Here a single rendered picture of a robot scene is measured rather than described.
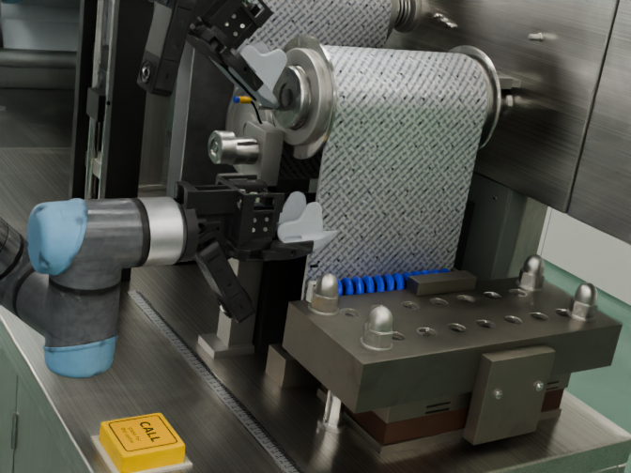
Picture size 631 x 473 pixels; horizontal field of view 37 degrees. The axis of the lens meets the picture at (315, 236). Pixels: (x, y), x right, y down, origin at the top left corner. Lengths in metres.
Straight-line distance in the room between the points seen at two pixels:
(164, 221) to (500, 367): 0.41
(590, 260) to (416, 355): 3.37
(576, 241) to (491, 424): 3.32
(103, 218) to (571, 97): 0.61
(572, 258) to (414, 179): 3.28
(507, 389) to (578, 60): 0.42
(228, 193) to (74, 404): 0.30
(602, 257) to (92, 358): 3.48
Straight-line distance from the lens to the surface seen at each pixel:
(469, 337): 1.11
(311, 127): 1.11
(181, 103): 1.48
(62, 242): 0.97
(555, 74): 1.28
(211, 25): 1.06
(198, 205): 1.04
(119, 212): 1.00
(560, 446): 1.21
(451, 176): 1.24
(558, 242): 4.51
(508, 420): 1.16
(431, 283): 1.20
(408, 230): 1.23
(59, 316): 1.03
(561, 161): 1.27
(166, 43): 1.05
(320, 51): 1.11
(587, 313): 1.24
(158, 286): 1.44
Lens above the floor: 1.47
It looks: 19 degrees down
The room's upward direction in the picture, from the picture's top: 9 degrees clockwise
